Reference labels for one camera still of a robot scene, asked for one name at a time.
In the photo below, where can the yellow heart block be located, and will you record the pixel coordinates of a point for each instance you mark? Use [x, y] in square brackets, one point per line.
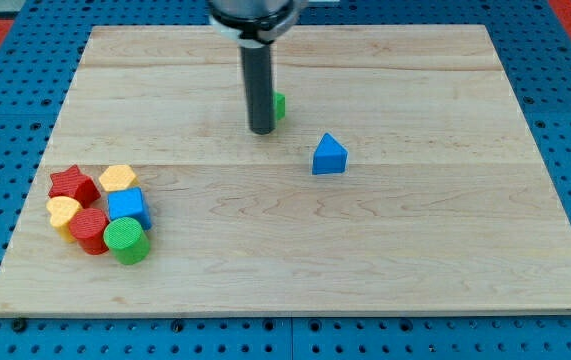
[62, 209]

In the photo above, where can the green cylinder block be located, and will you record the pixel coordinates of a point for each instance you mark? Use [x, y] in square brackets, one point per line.
[126, 240]

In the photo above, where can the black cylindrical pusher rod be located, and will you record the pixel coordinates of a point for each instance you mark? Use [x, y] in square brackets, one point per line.
[256, 66]

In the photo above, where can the red cylinder block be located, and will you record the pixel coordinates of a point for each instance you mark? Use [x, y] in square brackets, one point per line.
[87, 227]

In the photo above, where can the red star block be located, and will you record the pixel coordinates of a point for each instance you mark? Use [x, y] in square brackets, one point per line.
[73, 183]

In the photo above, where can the green block behind rod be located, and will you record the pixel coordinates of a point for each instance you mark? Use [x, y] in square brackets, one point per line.
[279, 105]

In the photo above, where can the blue cube block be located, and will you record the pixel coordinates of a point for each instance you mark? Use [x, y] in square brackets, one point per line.
[129, 203]

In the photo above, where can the wooden board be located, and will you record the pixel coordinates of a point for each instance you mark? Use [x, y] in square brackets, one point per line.
[445, 207]

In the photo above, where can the yellow pentagon block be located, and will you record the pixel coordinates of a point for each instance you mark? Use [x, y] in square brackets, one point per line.
[118, 177]

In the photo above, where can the blue triangular prism block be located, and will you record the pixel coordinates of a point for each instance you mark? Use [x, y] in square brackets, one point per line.
[329, 157]

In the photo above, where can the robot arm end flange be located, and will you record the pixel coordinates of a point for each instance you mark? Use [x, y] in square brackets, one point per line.
[254, 23]

